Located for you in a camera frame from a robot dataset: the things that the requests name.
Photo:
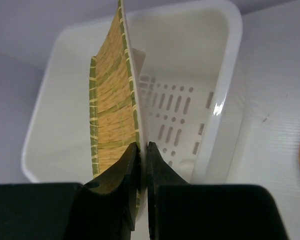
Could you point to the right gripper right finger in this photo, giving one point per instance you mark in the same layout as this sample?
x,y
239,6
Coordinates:
x,y
158,173

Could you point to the green-trimmed square bamboo tray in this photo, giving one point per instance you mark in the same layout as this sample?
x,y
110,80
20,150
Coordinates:
x,y
116,115

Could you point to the white plastic bin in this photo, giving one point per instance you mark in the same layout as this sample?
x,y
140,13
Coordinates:
x,y
191,88

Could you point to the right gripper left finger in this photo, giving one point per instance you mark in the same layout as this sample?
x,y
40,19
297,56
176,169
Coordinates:
x,y
105,208

